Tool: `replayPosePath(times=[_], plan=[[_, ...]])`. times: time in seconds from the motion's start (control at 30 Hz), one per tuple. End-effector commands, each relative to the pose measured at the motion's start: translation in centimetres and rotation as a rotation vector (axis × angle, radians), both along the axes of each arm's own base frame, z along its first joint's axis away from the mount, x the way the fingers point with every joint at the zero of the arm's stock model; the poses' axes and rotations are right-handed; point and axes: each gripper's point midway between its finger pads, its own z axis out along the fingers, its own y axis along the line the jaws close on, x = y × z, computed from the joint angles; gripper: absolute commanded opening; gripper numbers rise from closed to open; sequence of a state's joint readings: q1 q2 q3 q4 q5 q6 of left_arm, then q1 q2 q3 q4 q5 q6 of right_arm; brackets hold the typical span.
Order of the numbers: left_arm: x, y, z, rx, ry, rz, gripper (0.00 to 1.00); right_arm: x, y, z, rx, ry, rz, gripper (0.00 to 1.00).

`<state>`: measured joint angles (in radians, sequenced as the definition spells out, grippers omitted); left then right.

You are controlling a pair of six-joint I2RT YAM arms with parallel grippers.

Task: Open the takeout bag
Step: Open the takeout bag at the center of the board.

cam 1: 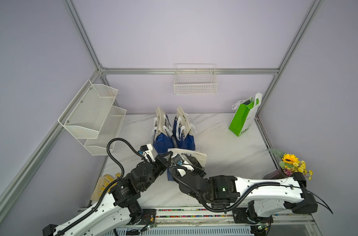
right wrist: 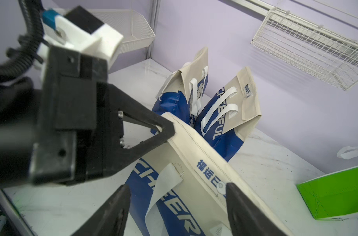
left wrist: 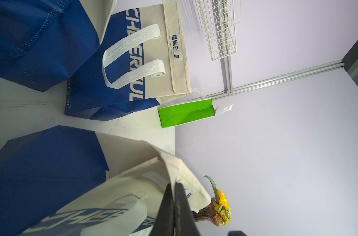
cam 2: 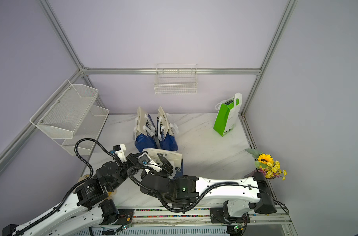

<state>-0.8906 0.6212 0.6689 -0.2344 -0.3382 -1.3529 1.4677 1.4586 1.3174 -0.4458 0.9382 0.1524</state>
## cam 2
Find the blue beige bag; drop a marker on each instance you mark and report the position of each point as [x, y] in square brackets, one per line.
[166, 131]
[144, 131]
[173, 157]

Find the green white takeout bag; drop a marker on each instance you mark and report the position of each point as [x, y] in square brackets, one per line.
[228, 111]

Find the yellow dotted work gloves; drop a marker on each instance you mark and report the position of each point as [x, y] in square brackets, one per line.
[86, 176]

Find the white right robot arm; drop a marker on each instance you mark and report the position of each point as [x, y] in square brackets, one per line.
[184, 193]

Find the sunflower bouquet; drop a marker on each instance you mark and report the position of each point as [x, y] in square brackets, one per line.
[265, 164]

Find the white wire wall basket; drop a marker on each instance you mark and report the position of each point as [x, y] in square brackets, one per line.
[175, 79]

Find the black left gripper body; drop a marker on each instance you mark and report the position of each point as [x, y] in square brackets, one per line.
[131, 162]

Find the white mesh two-tier shelf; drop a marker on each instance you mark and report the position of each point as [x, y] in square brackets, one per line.
[71, 114]

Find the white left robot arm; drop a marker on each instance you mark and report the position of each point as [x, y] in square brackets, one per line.
[87, 203]

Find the aluminium frame profiles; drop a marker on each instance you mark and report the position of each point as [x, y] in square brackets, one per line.
[83, 73]

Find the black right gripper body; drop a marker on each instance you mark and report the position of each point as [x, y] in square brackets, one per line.
[168, 170]

